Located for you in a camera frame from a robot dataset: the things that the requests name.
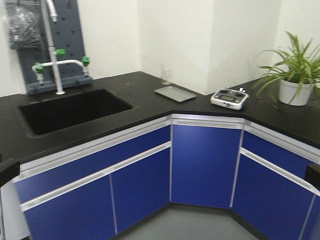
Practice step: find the plastic bag with tubing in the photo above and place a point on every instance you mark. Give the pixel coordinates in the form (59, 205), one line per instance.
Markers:
(23, 25)

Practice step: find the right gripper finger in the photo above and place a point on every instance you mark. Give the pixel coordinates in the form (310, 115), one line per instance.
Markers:
(313, 174)

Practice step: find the white electronic meter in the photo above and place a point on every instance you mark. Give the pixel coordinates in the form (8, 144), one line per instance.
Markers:
(229, 98)

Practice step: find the white plant pot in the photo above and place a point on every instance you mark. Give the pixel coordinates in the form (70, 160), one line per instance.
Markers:
(294, 94)

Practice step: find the black lab sink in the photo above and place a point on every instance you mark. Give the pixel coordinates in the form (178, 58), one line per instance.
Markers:
(51, 115)

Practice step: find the silver metal tray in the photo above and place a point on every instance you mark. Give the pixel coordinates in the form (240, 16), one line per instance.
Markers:
(175, 93)

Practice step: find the white lab faucet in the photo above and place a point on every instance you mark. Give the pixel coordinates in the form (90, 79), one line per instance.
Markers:
(48, 11)

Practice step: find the grey pegboard drying rack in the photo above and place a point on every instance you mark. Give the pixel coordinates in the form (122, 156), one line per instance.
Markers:
(67, 35)

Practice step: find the green potted spider plant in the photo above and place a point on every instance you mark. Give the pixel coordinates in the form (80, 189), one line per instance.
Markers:
(298, 64)

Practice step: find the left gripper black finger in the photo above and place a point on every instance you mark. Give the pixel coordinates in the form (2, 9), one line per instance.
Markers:
(9, 169)

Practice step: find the glass beaker on counter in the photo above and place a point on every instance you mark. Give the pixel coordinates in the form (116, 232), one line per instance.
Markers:
(166, 75)

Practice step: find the blue cabinet doors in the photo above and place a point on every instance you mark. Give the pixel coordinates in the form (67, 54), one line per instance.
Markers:
(101, 188)

